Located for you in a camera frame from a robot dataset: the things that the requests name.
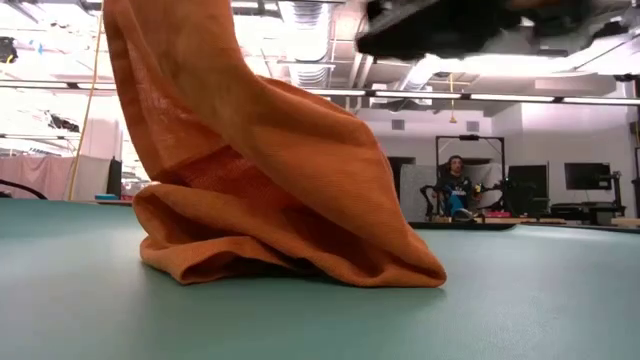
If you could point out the long ceiling light strip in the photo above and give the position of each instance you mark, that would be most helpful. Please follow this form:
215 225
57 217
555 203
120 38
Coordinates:
510 98

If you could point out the black computer monitor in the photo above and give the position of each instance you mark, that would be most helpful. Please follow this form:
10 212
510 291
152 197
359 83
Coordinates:
587 176
527 181

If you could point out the black upright panel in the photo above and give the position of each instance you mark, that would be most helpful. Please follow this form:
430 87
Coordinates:
114 177

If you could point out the black ceiling device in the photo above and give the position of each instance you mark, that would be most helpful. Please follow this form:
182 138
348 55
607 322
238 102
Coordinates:
7 50

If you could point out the green table mat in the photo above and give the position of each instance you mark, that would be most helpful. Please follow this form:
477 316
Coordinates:
500 300

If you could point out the orange towel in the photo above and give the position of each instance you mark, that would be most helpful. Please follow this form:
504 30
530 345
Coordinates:
280 165

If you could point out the pink curtain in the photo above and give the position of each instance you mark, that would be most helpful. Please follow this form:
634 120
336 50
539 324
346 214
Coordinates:
35 175

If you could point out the person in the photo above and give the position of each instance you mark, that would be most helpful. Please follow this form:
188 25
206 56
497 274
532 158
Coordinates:
456 192

